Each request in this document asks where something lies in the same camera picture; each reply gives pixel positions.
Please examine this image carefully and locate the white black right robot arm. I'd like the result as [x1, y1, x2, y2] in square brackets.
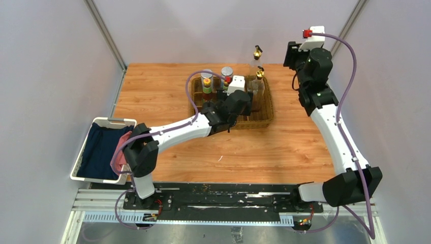
[283, 41, 383, 212]

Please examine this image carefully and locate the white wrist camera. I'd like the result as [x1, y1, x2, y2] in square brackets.
[225, 75, 245, 96]
[298, 26, 325, 51]

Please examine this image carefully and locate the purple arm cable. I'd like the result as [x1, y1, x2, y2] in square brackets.
[109, 71, 227, 231]
[310, 32, 377, 240]

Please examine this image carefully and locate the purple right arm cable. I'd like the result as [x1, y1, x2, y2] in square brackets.
[310, 32, 377, 240]

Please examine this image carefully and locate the aluminium frame post left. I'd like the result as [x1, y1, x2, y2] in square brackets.
[84, 0, 127, 72]

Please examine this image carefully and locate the aluminium frame post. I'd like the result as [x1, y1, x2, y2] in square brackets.
[84, 0, 127, 72]
[330, 0, 368, 57]

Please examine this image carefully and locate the wicker divided tray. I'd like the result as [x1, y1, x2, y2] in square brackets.
[189, 77, 274, 130]

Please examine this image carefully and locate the navy blue cloth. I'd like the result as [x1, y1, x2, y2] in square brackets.
[77, 123, 134, 180]

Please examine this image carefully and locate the clear oil bottle gold spout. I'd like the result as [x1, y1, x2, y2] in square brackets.
[248, 45, 263, 76]

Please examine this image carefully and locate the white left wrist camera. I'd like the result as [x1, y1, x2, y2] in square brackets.
[225, 75, 245, 96]

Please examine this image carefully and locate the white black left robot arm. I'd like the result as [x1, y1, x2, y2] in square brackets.
[122, 90, 252, 210]

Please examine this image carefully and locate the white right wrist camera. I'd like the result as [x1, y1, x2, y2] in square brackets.
[298, 26, 325, 51]

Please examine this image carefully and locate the aluminium frame post right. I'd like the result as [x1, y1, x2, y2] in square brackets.
[330, 0, 368, 57]

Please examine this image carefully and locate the white laundry basket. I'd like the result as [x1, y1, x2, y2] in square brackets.
[70, 117, 137, 185]

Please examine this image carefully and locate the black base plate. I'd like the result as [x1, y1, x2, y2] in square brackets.
[123, 182, 323, 225]

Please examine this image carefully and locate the sauce bottle yellow cap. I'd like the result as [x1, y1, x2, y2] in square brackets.
[202, 78, 213, 102]
[222, 81, 229, 92]

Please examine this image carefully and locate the silver-lid shaker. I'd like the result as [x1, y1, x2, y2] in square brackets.
[221, 66, 233, 78]
[200, 69, 213, 84]

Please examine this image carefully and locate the oil bottle with brown residue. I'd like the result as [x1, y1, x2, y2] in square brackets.
[248, 66, 265, 112]

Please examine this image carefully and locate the pink cloth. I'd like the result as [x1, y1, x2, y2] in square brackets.
[110, 131, 132, 175]

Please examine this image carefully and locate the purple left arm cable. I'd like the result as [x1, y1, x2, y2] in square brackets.
[109, 71, 227, 231]

